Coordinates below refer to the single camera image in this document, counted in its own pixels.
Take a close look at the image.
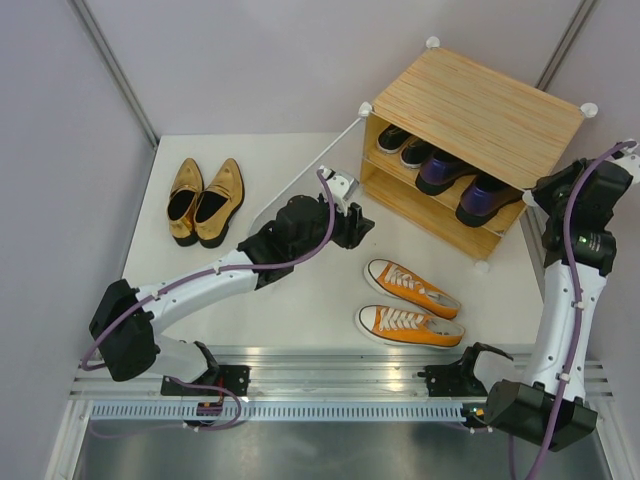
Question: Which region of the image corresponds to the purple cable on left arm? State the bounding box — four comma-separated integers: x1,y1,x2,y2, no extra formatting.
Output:
79,169,339,431

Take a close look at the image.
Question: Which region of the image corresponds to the white translucent cabinet door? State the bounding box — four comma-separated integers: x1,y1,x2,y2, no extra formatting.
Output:
248,118,365,236

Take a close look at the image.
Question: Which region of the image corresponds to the wooden two-shelf shoe cabinet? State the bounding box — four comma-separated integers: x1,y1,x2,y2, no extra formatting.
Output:
359,37,598,261

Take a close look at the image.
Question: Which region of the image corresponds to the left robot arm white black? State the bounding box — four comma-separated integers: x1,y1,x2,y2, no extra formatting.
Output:
89,195,375,395

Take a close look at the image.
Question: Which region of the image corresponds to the orange canvas sneaker upper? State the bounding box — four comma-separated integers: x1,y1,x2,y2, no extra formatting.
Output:
364,259,461,320

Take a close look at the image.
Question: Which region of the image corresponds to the white slotted cable duct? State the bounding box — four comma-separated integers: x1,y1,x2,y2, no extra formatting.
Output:
91,401,466,423

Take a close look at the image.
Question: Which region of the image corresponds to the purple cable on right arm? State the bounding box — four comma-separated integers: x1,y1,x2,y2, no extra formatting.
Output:
507,142,639,480

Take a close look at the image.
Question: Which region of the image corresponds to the gold heeled shoe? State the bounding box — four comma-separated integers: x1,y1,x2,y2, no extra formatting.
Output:
194,158,245,249
166,158,204,247

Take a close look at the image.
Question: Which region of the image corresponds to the aluminium rail frame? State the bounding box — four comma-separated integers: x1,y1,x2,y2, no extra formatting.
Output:
69,352,457,401

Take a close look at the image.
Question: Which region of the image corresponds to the purple loafer shoe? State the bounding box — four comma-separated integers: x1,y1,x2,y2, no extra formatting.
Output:
455,173,523,228
415,150,479,196

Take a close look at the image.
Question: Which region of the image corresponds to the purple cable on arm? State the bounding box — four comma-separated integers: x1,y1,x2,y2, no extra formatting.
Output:
79,169,339,431
507,142,639,480

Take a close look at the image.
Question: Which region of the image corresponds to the gold heeled shoe right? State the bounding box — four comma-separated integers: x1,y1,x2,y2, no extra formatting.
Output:
194,158,245,249

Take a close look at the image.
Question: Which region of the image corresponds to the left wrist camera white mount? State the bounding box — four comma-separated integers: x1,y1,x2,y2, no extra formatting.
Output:
318,165,360,216

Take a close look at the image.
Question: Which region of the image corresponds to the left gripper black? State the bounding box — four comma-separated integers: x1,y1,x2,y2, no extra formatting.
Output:
292,195,375,260

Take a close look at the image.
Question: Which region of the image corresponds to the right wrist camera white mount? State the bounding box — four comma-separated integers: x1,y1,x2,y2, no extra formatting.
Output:
611,143,640,185

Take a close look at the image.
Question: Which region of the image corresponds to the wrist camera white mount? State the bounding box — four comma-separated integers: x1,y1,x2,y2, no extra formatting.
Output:
318,165,360,216
611,143,640,185

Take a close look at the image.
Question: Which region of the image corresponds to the orange canvas sneaker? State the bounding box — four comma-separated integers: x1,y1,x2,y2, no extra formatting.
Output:
354,305,466,349
364,259,461,320

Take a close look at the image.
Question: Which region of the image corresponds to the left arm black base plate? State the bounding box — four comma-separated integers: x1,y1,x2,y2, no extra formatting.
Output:
160,365,251,397

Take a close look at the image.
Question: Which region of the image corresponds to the black canvas sneaker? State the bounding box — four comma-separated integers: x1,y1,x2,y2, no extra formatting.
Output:
376,124,412,155
400,138,435,169

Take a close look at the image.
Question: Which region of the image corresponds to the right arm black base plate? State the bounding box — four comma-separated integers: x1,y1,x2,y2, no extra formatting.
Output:
417,364,470,398

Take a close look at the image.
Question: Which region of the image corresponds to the orange canvas sneaker lower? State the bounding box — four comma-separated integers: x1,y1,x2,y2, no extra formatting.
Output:
354,305,466,349

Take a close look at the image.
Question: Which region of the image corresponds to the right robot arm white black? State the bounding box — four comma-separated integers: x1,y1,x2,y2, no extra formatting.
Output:
456,151,639,452

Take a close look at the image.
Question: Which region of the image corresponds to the gold heeled shoe left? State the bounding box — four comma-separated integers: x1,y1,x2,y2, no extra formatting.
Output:
166,158,204,247

